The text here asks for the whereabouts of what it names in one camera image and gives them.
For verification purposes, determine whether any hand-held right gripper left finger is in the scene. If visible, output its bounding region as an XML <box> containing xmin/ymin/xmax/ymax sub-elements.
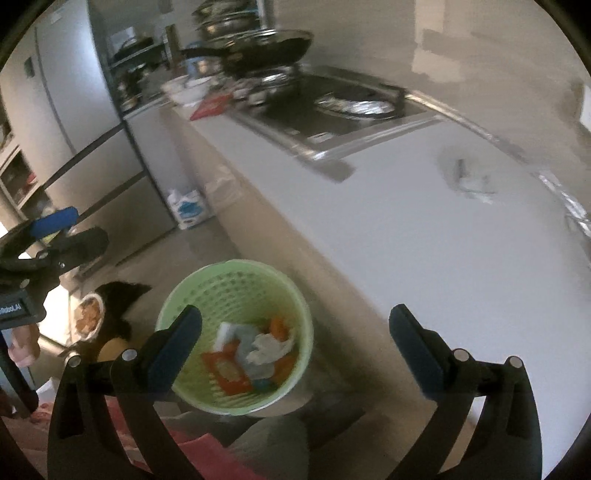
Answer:
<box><xmin>46</xmin><ymin>304</ymin><xmax>204</xmax><ymax>480</ymax></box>

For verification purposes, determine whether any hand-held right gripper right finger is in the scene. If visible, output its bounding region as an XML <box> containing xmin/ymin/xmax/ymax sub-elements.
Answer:
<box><xmin>388</xmin><ymin>303</ymin><xmax>544</xmax><ymax>480</ymax></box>

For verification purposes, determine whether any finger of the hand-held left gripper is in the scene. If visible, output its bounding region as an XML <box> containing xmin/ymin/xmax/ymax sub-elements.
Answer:
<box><xmin>0</xmin><ymin>226</ymin><xmax>110</xmax><ymax>298</ymax></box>
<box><xmin>0</xmin><ymin>206</ymin><xmax>80</xmax><ymax>260</ymax></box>

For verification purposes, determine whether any white card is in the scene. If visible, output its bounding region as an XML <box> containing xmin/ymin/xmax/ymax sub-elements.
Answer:
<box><xmin>214</xmin><ymin>322</ymin><xmax>239</xmax><ymax>352</ymax></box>

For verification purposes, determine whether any red snack wrapper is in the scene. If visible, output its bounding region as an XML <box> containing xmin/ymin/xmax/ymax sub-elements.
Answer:
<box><xmin>201</xmin><ymin>339</ymin><xmax>253</xmax><ymax>396</ymax></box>

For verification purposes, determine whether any green plastic basket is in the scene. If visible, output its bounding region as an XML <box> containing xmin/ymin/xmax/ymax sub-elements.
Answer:
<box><xmin>156</xmin><ymin>260</ymin><xmax>316</xmax><ymax>419</ymax></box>

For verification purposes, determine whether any white tissue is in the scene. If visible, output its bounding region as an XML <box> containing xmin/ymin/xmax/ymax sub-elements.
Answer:
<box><xmin>247</xmin><ymin>331</ymin><xmax>297</xmax><ymax>366</ymax></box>

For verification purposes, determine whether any person's left hand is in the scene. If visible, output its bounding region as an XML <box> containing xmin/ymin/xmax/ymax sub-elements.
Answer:
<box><xmin>8</xmin><ymin>323</ymin><xmax>42</xmax><ymax>369</ymax></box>

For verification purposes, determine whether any shelf with items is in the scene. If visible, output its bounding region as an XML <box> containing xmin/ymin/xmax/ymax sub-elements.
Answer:
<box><xmin>0</xmin><ymin>141</ymin><xmax>52</xmax><ymax>224</ymax></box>

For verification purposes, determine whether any black furry thing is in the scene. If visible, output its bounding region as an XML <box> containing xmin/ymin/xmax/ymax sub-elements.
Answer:
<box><xmin>76</xmin><ymin>280</ymin><xmax>153</xmax><ymax>366</ymax></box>

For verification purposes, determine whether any bowl of food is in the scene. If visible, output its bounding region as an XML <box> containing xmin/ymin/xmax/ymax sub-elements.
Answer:
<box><xmin>72</xmin><ymin>292</ymin><xmax>106</xmax><ymax>343</ymax></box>

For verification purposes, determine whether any pink patterned clothing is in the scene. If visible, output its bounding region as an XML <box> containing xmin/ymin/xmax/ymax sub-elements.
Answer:
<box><xmin>28</xmin><ymin>388</ymin><xmax>232</xmax><ymax>480</ymax></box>

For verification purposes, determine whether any white blue printed bag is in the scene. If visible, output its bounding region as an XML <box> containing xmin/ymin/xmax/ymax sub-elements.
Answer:
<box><xmin>167</xmin><ymin>188</ymin><xmax>214</xmax><ymax>230</ymax></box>

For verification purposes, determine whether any grey refrigerator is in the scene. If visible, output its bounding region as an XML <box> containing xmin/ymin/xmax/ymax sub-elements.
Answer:
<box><xmin>25</xmin><ymin>0</ymin><xmax>182</xmax><ymax>241</ymax></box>

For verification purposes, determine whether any metal kitchen rack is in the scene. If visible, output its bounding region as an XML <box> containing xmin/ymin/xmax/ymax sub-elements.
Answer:
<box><xmin>107</xmin><ymin>27</ymin><xmax>170</xmax><ymax>108</ymax></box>

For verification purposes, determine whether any white bowl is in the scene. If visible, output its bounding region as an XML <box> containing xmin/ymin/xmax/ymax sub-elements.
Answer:
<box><xmin>161</xmin><ymin>76</ymin><xmax>213</xmax><ymax>107</ymax></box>

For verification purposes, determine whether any red flat packet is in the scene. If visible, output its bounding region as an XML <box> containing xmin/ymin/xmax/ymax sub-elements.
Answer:
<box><xmin>189</xmin><ymin>92</ymin><xmax>234</xmax><ymax>122</ymax></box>

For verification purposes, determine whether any foil strip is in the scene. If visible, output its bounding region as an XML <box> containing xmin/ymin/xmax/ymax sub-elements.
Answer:
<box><xmin>534</xmin><ymin>170</ymin><xmax>591</xmax><ymax>234</ymax></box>

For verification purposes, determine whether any foil burner cover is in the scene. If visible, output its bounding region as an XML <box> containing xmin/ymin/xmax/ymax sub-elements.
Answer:
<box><xmin>313</xmin><ymin>91</ymin><xmax>399</xmax><ymax>121</ymax></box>

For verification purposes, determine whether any steel gas stove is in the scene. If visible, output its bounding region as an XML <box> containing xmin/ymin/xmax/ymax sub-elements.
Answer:
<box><xmin>230</xmin><ymin>64</ymin><xmax>440</xmax><ymax>161</ymax></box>

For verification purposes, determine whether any stack of steel pots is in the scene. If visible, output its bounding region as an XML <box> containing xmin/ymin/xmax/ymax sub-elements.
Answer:
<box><xmin>191</xmin><ymin>0</ymin><xmax>274</xmax><ymax>43</ymax></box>

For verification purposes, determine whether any black frying pan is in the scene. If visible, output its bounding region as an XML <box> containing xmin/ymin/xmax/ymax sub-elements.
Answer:
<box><xmin>178</xmin><ymin>28</ymin><xmax>315</xmax><ymax>78</ymax></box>

